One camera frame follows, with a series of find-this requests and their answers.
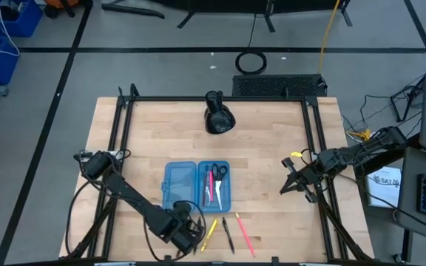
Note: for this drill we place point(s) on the yellow highlighter pen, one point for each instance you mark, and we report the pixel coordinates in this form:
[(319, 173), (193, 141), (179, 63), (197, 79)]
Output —
[(209, 235)]

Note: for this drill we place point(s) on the pink pencil with yellow eraser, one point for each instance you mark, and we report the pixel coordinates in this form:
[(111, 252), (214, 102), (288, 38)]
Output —
[(245, 234)]

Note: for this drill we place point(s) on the blue plastic supply box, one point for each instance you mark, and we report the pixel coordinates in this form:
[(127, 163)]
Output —
[(179, 181)]

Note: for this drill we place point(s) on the pink pen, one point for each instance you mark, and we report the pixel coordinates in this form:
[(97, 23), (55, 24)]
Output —
[(211, 186)]

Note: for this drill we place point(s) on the black partition screen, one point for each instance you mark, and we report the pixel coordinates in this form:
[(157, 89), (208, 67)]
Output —
[(235, 5)]

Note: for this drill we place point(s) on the white printed paper sheet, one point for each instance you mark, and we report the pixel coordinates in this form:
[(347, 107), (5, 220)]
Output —
[(383, 192)]

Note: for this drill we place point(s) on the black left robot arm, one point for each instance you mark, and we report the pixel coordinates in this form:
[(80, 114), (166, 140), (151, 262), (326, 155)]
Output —
[(131, 192)]

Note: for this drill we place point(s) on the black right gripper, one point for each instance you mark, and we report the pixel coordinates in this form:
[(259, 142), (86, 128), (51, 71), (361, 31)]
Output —
[(311, 173)]

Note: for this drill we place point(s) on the small yellow tag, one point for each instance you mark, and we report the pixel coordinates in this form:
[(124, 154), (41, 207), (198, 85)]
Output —
[(296, 154)]

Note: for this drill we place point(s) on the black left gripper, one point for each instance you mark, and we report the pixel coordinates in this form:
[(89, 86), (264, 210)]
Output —
[(189, 238)]

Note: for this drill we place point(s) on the black perforated computer case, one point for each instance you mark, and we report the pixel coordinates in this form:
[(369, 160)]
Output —
[(272, 85)]

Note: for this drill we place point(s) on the orange object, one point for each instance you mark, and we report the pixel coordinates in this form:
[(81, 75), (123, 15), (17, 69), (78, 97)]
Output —
[(55, 3)]

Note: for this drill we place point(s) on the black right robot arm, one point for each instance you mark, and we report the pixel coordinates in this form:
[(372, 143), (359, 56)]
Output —
[(361, 149)]

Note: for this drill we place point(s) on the black marker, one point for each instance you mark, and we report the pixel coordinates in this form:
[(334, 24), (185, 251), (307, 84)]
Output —
[(205, 192)]

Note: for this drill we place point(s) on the black gel pen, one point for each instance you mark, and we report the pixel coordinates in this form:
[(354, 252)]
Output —
[(228, 235)]

